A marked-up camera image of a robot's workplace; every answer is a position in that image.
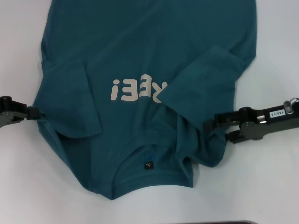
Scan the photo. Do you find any silver cable connector plug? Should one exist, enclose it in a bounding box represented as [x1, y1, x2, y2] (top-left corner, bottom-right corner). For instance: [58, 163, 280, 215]
[283, 97, 299, 115]

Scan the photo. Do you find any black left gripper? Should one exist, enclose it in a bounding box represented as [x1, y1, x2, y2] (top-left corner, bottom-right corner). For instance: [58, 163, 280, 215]
[0, 95, 42, 128]

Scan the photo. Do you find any teal t-shirt with beige print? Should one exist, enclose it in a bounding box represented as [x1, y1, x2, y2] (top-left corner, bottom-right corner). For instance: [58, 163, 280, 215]
[32, 0, 257, 202]

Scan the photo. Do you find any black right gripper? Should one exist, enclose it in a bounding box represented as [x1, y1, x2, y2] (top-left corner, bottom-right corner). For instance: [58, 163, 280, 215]
[203, 104, 299, 143]

